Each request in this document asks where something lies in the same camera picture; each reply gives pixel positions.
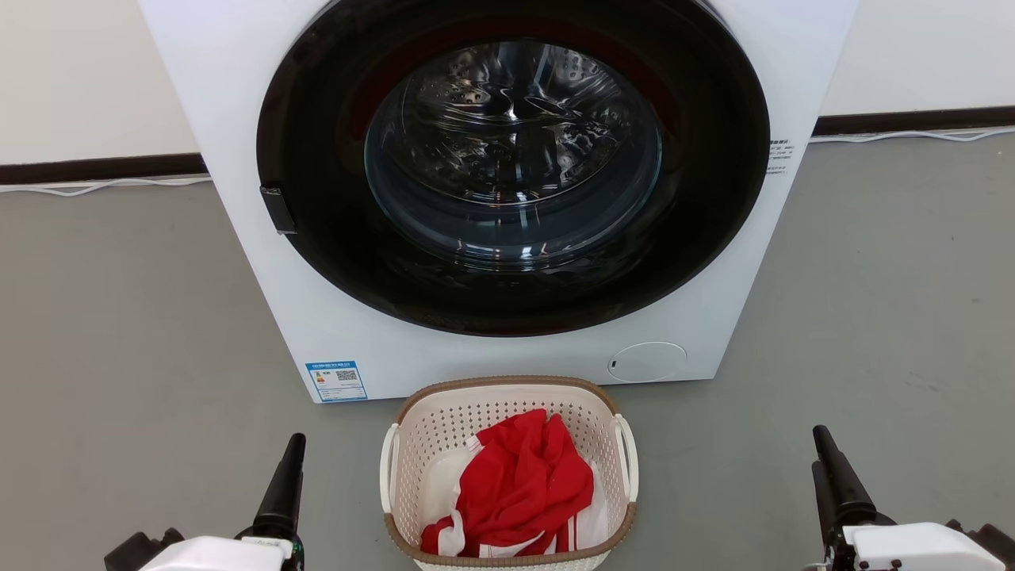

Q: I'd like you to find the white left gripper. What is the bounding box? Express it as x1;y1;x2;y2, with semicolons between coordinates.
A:
139;433;307;571

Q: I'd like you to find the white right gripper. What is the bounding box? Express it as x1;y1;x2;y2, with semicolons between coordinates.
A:
812;426;988;571

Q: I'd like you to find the cream perforated laundry basket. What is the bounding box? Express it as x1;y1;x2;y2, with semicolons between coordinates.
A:
379;375;640;571

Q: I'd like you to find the blue energy label sticker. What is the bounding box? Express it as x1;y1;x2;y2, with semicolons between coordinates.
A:
305;361;369;403

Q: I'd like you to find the round white filter cover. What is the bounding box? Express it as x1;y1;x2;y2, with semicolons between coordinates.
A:
607;342;688;384

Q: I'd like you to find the black door latch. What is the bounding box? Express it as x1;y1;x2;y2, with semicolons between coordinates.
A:
260;186;298;236

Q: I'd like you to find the black round washer door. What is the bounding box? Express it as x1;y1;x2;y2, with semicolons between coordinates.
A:
256;0;771;337

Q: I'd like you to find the white front-load washing machine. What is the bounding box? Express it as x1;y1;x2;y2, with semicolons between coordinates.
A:
139;0;860;404

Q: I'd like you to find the steel washer drum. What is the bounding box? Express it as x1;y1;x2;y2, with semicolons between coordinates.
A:
365;41;663;263

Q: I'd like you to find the thin white floor cable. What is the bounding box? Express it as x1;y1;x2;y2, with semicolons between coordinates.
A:
809;125;1015;144
0;176;213;197

